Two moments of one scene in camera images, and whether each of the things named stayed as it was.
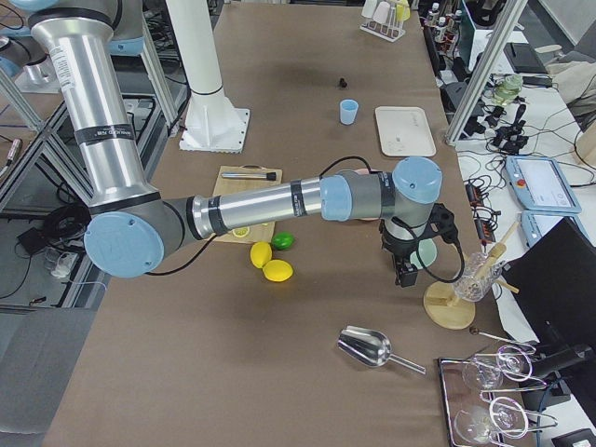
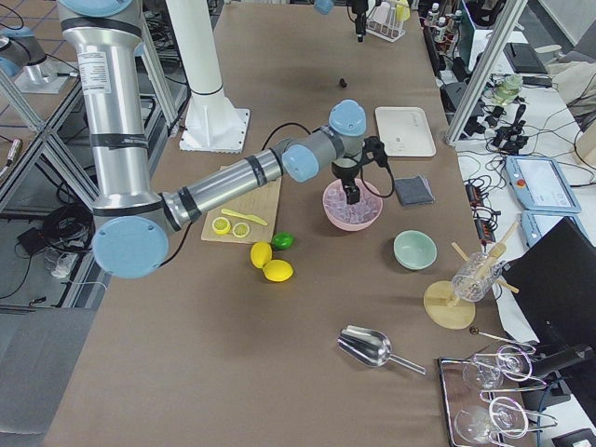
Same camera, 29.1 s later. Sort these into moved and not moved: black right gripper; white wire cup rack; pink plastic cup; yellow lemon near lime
Moved: black right gripper
Not moved: yellow lemon near lime; white wire cup rack; pink plastic cup
